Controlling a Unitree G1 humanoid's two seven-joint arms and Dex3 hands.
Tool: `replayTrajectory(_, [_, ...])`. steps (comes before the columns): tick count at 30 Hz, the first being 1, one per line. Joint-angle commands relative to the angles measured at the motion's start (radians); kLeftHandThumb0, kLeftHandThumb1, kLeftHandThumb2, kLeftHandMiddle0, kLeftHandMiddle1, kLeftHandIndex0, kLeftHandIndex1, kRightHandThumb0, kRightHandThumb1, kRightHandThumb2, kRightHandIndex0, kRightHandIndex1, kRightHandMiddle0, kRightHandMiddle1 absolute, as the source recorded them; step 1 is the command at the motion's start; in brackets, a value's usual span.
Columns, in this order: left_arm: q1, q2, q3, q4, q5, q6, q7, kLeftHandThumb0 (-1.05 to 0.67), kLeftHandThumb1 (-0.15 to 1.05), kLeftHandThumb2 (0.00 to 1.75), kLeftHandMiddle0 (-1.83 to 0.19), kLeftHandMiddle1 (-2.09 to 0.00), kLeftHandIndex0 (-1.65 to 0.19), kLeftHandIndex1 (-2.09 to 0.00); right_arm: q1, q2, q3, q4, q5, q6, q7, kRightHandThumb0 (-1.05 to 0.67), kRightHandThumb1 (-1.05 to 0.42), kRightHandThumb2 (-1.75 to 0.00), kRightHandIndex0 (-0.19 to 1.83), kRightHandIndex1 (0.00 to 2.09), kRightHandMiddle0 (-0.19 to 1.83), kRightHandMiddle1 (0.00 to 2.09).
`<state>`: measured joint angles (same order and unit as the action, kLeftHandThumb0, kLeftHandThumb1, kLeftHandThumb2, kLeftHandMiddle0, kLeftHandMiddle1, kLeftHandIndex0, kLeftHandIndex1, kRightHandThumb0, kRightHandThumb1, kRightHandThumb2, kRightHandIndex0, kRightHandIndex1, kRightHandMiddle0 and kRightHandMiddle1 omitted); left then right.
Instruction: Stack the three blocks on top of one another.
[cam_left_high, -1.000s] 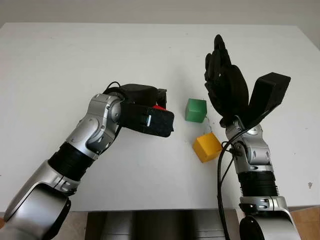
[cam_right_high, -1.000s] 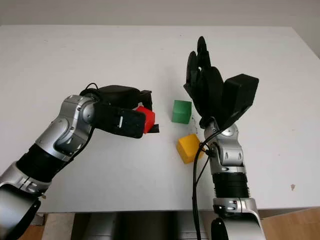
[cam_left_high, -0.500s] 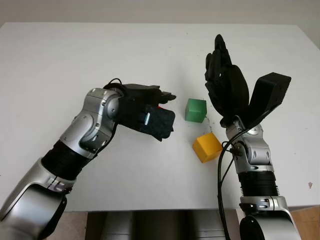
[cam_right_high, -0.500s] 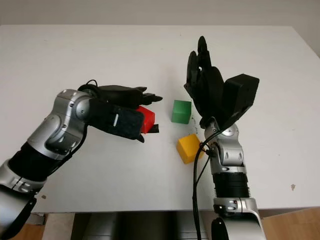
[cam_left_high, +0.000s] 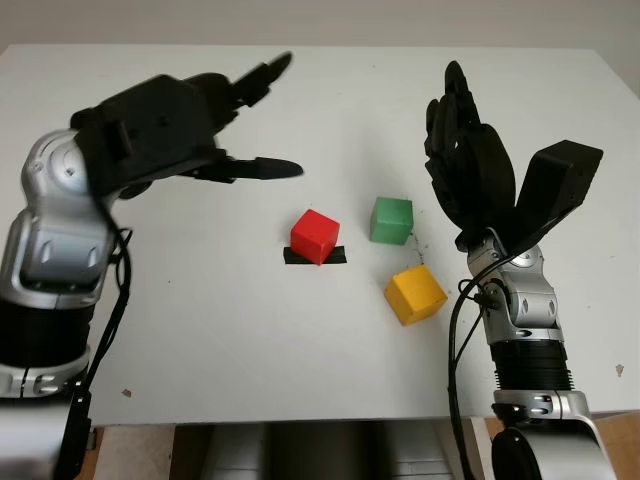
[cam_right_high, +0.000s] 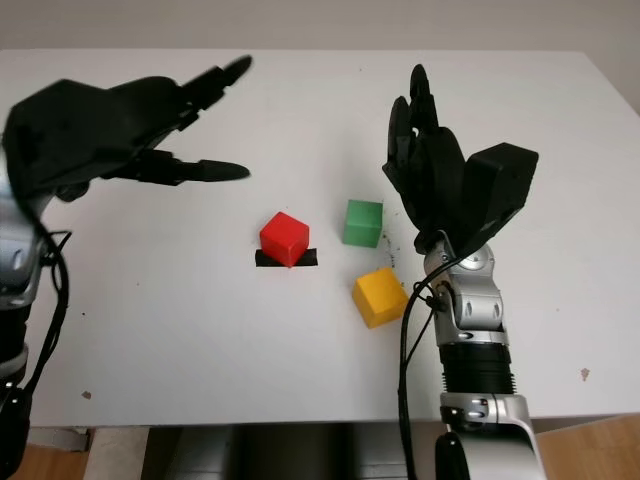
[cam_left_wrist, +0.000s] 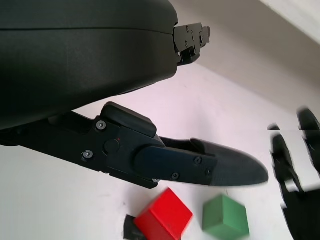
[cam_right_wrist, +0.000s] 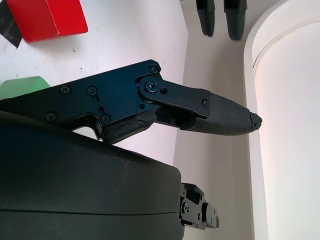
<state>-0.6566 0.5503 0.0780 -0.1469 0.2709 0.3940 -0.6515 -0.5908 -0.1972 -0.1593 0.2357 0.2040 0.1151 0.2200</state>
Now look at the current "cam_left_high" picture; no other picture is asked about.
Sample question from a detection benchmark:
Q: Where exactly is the red wooden block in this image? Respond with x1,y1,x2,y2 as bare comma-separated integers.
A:
289,208,341,266

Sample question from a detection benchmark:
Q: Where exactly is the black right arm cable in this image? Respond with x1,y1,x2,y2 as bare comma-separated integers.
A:
447,234,546,480

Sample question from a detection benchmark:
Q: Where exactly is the green wooden block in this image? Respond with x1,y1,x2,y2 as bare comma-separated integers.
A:
368,196,415,246

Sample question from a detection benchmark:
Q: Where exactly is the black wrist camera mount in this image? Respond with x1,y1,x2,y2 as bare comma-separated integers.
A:
68,74,224,201
513,139,604,251

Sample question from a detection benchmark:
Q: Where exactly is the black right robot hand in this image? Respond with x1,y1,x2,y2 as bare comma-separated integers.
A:
423,60,519,251

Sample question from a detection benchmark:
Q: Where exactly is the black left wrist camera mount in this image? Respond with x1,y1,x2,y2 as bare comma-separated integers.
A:
68,74,224,201

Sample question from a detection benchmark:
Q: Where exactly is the black tape strip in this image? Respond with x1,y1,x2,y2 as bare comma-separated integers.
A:
283,245,348,267

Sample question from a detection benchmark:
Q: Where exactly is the yellow wooden block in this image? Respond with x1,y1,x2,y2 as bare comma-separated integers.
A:
383,264,449,327

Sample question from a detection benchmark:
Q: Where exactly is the grey robot torso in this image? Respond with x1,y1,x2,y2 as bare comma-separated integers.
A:
202,421,451,480

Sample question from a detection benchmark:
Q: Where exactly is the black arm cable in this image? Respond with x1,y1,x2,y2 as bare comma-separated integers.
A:
52,197,135,480
447,234,546,480

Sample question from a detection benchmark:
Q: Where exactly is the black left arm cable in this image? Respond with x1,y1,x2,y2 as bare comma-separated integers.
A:
52,197,135,480

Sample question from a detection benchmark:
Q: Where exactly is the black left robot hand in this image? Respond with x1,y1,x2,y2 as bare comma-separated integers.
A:
179,51,305,185

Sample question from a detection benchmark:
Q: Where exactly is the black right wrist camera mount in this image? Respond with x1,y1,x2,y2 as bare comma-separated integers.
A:
513,139,604,251

